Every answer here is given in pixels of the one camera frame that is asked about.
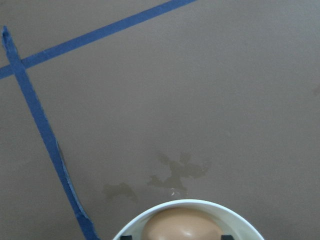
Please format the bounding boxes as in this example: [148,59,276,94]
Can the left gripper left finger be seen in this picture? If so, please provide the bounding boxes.
[120,235,132,240]

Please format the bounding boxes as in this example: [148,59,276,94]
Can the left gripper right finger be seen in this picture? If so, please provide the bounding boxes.
[221,235,232,240]

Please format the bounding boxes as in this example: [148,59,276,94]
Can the white round bowl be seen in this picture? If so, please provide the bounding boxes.
[114,199,264,240]

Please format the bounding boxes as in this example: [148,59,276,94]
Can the brown egg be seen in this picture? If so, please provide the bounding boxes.
[141,207,224,240]

